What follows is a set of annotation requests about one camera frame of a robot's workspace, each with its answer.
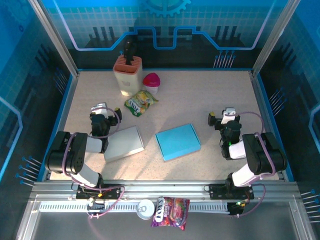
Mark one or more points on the white paper box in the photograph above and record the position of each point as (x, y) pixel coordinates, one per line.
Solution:
(125, 143)

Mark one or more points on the blue paper box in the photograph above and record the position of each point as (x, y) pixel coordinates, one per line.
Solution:
(177, 141)

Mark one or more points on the purple Fox's berries candy bag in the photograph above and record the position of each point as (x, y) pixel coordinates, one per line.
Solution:
(172, 212)

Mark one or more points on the beige knife block orange top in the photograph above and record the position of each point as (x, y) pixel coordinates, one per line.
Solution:
(127, 85)

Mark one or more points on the green Fox's candy bag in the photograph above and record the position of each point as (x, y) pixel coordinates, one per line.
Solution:
(140, 102)

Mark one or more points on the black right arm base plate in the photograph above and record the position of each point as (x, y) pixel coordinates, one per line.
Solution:
(216, 191)

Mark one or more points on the aluminium mounting rail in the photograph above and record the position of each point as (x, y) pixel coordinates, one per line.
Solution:
(162, 188)

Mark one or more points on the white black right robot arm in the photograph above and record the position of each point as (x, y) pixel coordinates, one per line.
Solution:
(237, 151)

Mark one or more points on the silver tin can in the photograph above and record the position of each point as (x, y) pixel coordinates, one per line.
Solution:
(145, 208)

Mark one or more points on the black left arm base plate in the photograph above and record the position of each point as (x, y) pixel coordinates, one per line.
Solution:
(112, 191)

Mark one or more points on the white jar pink lid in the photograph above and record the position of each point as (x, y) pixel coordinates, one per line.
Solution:
(151, 80)

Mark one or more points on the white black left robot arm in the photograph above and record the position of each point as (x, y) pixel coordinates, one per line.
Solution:
(93, 145)

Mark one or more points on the aluminium frame post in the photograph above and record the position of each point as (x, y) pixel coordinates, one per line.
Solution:
(272, 37)
(55, 37)

